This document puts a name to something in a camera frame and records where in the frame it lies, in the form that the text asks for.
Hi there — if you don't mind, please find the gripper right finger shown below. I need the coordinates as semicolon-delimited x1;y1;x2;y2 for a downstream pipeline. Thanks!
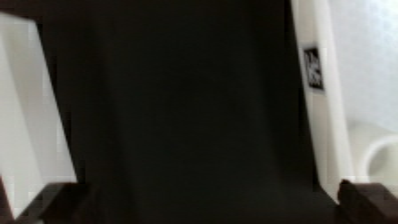
338;180;398;224

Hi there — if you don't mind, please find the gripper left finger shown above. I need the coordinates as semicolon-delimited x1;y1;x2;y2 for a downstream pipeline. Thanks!
13;183;93;224

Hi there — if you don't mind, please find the white desk top tray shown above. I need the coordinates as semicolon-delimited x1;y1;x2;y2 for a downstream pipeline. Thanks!
289;0;398;204

